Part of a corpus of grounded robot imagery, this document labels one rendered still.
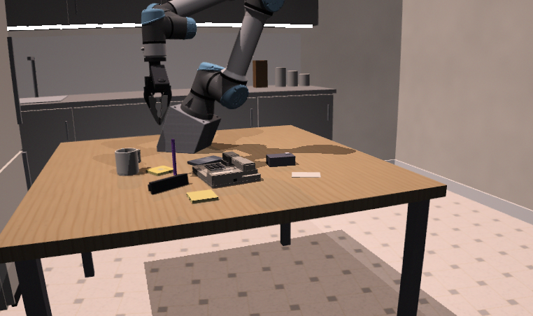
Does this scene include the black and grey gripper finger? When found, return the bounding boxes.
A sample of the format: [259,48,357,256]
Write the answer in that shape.
[143,87,159,125]
[159,86,172,125]

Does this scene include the yellow sticky note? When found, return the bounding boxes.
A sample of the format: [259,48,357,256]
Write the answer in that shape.
[145,166,173,176]

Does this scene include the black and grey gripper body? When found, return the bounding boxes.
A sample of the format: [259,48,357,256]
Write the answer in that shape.
[144,57,167,95]

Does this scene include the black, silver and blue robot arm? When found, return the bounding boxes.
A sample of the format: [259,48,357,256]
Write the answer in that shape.
[141,0,285,120]

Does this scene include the grey mug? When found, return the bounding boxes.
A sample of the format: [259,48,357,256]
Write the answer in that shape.
[115,148,141,176]

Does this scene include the yellow square sticky pad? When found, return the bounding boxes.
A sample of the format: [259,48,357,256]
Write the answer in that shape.
[187,189,218,204]

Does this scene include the white sheet of paper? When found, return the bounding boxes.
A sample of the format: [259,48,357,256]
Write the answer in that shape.
[292,172,321,178]

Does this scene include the beige desk phone body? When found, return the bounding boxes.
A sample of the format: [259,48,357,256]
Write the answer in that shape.
[192,159,261,188]

